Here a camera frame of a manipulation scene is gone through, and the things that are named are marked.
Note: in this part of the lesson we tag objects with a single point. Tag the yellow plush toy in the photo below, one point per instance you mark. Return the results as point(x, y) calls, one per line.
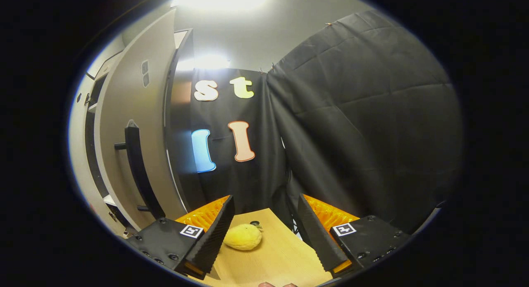
point(243, 237)

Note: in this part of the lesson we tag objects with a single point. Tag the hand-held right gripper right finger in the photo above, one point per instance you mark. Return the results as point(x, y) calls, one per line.
point(318, 237)

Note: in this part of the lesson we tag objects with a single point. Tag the black backdrop cloth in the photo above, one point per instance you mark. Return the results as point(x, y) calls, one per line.
point(264, 113)
point(372, 113)

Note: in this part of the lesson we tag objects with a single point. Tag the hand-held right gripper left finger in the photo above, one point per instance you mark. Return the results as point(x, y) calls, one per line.
point(210, 237)

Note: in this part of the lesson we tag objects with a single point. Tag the white cabinet door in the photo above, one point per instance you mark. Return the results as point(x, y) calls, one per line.
point(132, 92)
point(77, 146)

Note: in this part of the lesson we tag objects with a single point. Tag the white cabinet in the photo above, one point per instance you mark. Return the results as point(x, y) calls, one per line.
point(182, 113)

